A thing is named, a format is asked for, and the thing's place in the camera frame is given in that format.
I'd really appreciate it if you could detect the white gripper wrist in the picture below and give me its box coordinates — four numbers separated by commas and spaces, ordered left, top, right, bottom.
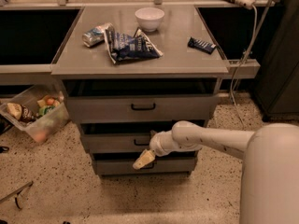
133, 130, 179, 170

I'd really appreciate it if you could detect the grey bottom drawer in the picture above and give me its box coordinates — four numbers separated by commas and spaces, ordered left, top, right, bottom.
91, 151, 197, 175

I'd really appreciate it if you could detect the brown snack bag in bin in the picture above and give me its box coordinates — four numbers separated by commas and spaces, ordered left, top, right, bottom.
7, 103, 36, 123

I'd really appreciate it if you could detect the orange fruit in bin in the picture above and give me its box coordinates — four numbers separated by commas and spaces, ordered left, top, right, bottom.
46, 98, 55, 105

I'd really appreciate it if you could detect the white ceramic bowl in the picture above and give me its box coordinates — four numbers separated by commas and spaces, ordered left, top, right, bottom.
135, 7, 164, 32

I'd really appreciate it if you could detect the dark cabinet on right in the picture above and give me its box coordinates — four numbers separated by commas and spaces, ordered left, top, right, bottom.
253, 0, 299, 121

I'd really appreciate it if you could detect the grey top drawer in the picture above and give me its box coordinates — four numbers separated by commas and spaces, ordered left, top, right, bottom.
64, 78, 218, 123

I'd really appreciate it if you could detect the white power cable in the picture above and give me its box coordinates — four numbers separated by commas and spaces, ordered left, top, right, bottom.
229, 4, 260, 129

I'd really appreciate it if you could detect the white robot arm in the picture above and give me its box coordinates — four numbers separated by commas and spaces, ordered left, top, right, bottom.
133, 121, 299, 224

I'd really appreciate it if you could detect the grey drawer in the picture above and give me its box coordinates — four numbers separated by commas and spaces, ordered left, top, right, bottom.
91, 151, 197, 175
78, 119, 208, 154
64, 78, 218, 123

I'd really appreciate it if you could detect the blue chip bag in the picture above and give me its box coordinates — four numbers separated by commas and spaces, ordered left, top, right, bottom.
104, 28, 164, 63

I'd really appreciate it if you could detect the clear plastic storage bin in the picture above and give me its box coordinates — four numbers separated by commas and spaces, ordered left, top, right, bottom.
0, 85, 69, 142

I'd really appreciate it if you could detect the dark blue snack bar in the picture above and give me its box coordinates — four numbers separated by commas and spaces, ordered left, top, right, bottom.
188, 37, 217, 54

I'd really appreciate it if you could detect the crushed silver soda can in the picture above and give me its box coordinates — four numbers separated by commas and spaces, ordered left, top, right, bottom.
82, 22, 114, 48

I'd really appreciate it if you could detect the green packet in bin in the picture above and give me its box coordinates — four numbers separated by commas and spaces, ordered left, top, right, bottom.
38, 105, 55, 116

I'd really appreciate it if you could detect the grey drawer cabinet frame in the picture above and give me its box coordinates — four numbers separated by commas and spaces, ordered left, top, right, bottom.
52, 5, 228, 175

